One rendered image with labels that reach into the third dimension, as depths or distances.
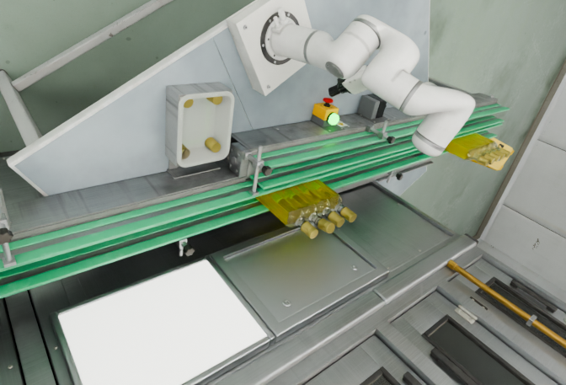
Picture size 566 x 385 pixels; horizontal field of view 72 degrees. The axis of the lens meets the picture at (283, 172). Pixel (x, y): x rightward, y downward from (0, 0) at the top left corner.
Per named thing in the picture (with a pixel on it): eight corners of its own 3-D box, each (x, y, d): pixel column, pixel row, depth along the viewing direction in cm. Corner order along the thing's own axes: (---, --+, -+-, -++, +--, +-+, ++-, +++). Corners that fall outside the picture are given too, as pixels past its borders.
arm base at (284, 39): (254, 21, 111) (291, 29, 100) (286, -2, 114) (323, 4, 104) (272, 67, 121) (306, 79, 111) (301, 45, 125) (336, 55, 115)
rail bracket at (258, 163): (237, 183, 126) (259, 204, 118) (242, 136, 118) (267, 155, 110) (245, 181, 128) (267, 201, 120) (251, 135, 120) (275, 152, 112)
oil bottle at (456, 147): (431, 143, 202) (483, 169, 185) (435, 134, 200) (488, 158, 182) (437, 141, 206) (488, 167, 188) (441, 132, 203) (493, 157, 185)
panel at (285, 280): (50, 321, 95) (93, 451, 73) (49, 312, 93) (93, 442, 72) (317, 220, 149) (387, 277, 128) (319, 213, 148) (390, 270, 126)
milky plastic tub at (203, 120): (165, 156, 120) (178, 169, 114) (166, 85, 109) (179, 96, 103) (215, 147, 130) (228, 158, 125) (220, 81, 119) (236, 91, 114)
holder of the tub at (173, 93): (164, 170, 123) (175, 182, 118) (166, 85, 109) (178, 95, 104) (212, 160, 133) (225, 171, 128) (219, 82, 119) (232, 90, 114)
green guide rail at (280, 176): (249, 178, 128) (264, 189, 123) (249, 174, 128) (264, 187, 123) (490, 116, 234) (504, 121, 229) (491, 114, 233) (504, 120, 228)
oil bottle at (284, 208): (252, 195, 134) (291, 231, 121) (253, 182, 131) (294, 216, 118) (264, 192, 138) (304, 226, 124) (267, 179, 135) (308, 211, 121)
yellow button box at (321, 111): (309, 120, 154) (323, 127, 149) (313, 101, 150) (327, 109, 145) (322, 117, 158) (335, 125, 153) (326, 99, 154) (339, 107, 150)
